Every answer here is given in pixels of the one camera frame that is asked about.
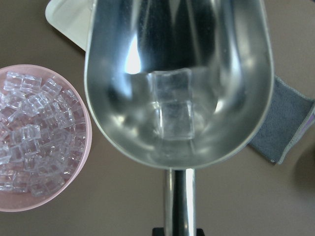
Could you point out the cream serving tray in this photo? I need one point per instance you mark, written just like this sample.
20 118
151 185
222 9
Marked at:
71 18

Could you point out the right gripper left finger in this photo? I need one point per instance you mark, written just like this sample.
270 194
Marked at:
158 232

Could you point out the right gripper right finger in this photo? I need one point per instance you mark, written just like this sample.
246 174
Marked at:
199 232

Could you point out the clear ice cube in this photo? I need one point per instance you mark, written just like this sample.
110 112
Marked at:
171 86

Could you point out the dark grey folded cloth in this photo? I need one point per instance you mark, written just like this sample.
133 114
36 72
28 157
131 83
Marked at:
290 115

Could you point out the metal ice scoop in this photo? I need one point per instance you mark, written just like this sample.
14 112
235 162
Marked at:
226 45

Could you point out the pile of ice cubes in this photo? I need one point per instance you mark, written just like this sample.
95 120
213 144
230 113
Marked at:
42 134

